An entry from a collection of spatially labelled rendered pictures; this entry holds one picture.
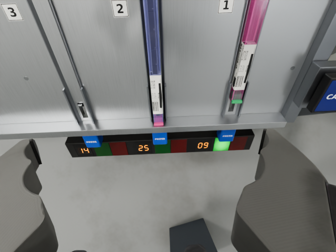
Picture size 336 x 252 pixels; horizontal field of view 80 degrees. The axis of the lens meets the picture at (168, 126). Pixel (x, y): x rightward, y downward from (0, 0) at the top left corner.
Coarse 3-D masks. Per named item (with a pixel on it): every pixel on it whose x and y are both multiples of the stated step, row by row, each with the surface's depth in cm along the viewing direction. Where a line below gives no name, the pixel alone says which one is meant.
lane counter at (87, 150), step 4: (80, 144) 36; (84, 144) 36; (76, 148) 37; (80, 148) 37; (84, 148) 37; (88, 148) 37; (76, 152) 37; (80, 152) 37; (84, 152) 37; (88, 152) 38; (92, 152) 38
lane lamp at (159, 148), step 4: (168, 140) 36; (156, 144) 37; (160, 144) 37; (164, 144) 37; (168, 144) 37; (156, 148) 37; (160, 148) 38; (164, 148) 38; (168, 148) 38; (156, 152) 38; (160, 152) 38; (164, 152) 38; (168, 152) 38
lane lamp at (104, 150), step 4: (104, 144) 36; (108, 144) 36; (96, 148) 37; (100, 148) 37; (104, 148) 37; (108, 148) 37; (96, 152) 38; (100, 152) 38; (104, 152) 38; (108, 152) 38
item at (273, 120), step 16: (272, 112) 31; (0, 128) 30; (16, 128) 30; (32, 128) 30; (48, 128) 30; (64, 128) 30; (80, 128) 30; (96, 128) 30; (112, 128) 30; (128, 128) 30; (144, 128) 30; (160, 128) 30; (176, 128) 30; (192, 128) 30; (208, 128) 30; (224, 128) 30; (240, 128) 30
